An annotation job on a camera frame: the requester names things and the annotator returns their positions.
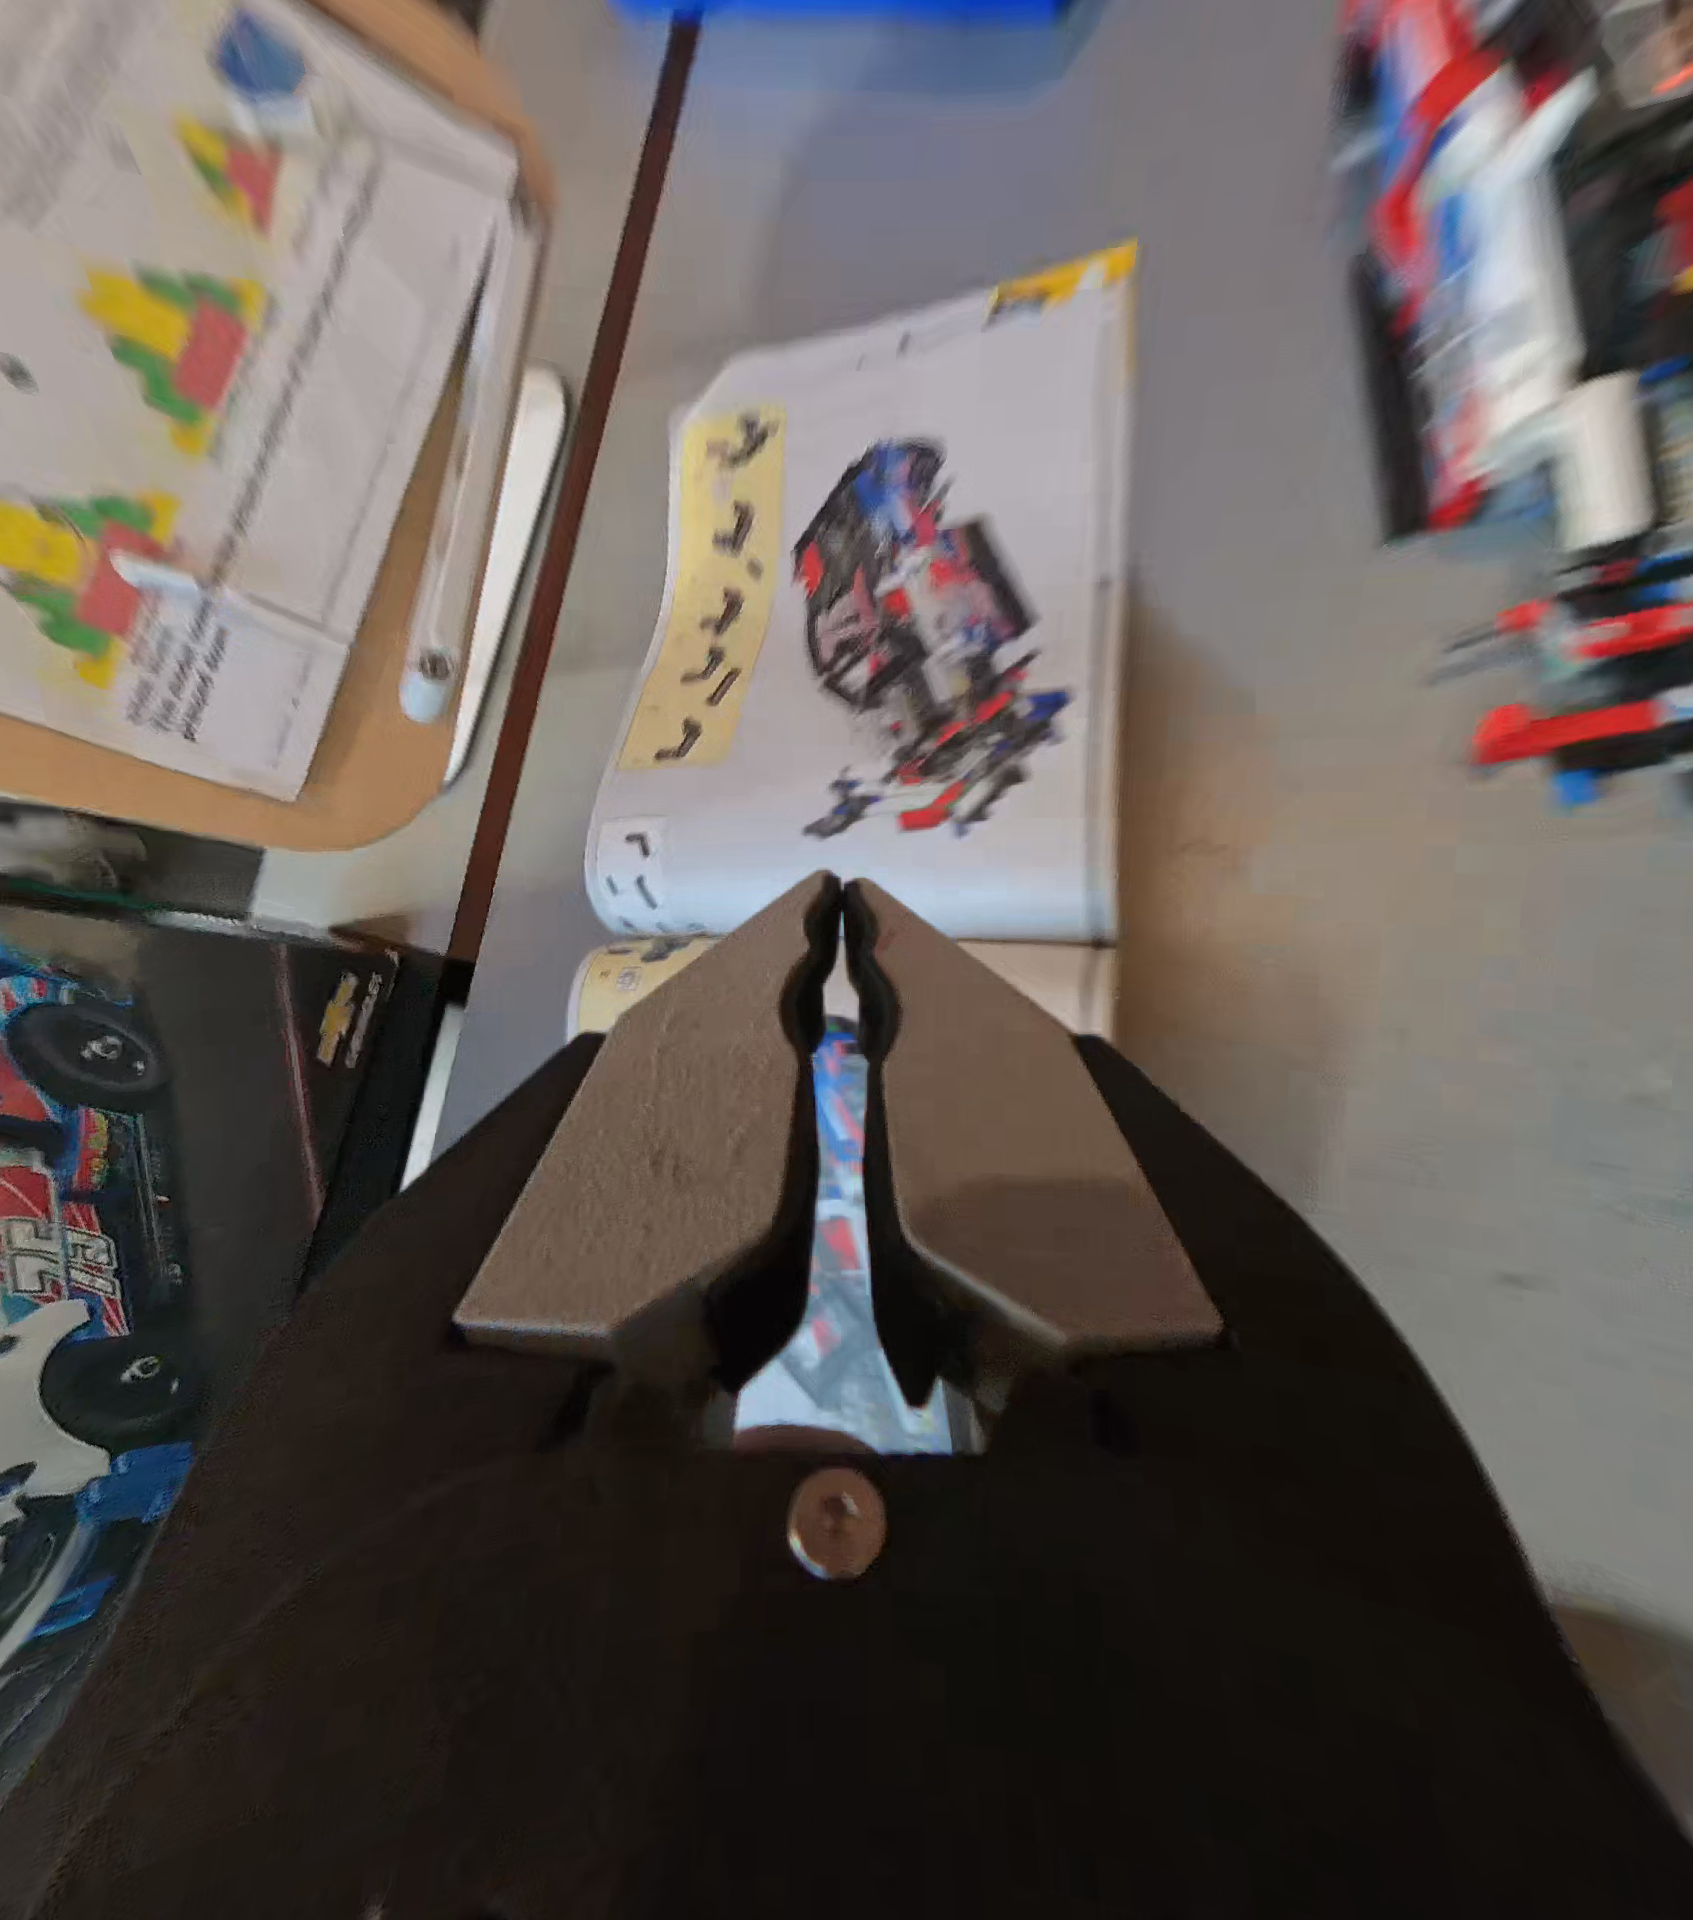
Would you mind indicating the tan rounded table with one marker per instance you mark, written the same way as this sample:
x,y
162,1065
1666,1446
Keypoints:
x,y
380,780

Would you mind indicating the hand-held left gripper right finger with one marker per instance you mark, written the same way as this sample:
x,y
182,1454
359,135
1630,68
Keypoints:
x,y
1040,1184

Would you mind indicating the open instruction booklet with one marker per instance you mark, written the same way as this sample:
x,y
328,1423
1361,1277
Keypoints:
x,y
1010,374

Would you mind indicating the partly built toy car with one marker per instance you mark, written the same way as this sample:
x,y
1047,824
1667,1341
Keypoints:
x,y
1475,301

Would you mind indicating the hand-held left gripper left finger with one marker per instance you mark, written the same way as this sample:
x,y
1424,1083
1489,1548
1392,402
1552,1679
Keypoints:
x,y
636,1184

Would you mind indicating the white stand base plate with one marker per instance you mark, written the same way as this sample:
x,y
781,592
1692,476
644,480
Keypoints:
x,y
530,495

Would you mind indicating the blue plastic bin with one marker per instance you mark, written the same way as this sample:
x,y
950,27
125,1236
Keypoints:
x,y
847,9

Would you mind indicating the grey desk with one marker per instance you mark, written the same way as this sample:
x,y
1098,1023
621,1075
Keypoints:
x,y
1386,1050

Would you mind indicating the printed sheet in clear holder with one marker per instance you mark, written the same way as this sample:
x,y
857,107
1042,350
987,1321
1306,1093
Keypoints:
x,y
336,374

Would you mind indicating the black toy car box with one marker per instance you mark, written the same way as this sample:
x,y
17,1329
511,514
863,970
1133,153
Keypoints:
x,y
230,1050

